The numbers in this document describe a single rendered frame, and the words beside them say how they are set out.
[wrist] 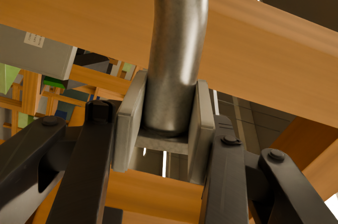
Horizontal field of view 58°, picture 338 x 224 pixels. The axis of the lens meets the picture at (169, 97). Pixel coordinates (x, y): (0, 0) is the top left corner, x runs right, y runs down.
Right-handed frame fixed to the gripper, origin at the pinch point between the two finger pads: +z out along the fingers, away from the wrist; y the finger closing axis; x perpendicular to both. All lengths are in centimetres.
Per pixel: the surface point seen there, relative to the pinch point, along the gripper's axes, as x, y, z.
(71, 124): -17.5, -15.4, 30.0
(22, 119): -276, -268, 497
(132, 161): -652, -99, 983
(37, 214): -22.7, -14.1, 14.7
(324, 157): -13.2, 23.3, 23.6
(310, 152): -13.5, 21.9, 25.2
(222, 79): -2.5, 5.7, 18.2
